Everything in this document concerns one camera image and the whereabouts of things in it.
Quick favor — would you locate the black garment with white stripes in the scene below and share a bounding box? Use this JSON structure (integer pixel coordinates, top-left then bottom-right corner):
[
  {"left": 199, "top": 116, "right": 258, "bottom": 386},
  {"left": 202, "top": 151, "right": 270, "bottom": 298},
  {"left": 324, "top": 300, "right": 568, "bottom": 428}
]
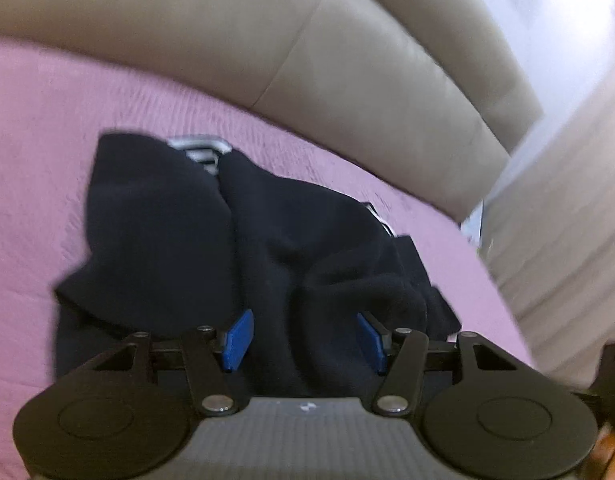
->
[{"left": 54, "top": 132, "right": 462, "bottom": 397}]

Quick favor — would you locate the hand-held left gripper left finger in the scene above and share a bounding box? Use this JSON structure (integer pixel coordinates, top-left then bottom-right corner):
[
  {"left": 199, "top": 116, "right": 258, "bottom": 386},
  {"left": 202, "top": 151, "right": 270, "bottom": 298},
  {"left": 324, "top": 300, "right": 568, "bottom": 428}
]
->
[{"left": 86, "top": 309, "right": 255, "bottom": 416}]

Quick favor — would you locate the beige padded headboard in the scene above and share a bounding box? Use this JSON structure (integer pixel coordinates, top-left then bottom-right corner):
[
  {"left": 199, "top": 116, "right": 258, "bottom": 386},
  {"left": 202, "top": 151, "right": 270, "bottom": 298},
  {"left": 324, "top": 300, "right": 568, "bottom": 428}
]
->
[{"left": 0, "top": 0, "right": 546, "bottom": 226}]

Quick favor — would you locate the pink bed sheet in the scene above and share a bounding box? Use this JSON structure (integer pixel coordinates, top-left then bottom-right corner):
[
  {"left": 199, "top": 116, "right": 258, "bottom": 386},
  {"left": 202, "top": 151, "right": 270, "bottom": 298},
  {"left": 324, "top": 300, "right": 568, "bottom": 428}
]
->
[{"left": 0, "top": 39, "right": 537, "bottom": 480}]

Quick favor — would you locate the white paper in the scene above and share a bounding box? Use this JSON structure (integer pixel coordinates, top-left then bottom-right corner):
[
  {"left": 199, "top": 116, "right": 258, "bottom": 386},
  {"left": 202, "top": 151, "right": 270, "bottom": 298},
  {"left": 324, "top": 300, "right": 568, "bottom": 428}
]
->
[{"left": 460, "top": 200, "right": 485, "bottom": 248}]

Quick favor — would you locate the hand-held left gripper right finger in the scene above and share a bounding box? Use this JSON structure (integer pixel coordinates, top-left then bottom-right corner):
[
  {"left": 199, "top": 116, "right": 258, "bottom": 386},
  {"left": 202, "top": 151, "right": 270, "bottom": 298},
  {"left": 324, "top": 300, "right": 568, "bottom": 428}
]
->
[{"left": 356, "top": 312, "right": 522, "bottom": 417}]

